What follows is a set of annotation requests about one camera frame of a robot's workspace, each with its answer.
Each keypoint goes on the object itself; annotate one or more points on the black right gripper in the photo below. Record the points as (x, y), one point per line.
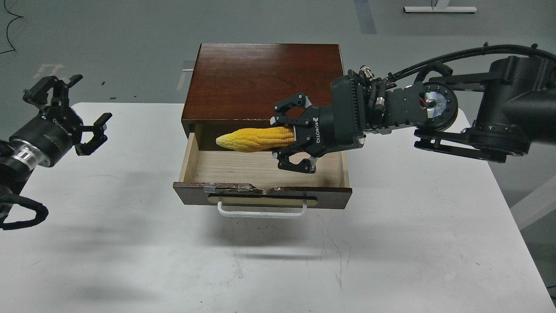
(46, 138)

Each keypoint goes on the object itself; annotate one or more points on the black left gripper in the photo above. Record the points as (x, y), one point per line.
(332, 119)

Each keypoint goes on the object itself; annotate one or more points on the yellow corn cob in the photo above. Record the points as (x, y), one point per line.
(250, 139)

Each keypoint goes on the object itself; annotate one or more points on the wooden drawer with white handle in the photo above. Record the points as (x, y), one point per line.
(251, 184)

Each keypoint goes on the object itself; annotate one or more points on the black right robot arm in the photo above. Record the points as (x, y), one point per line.
(483, 103)

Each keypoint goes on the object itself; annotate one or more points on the dark wooden cabinet box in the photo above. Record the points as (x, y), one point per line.
(236, 85)

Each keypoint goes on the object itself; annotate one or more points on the white table leg base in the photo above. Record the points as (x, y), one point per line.
(439, 6)

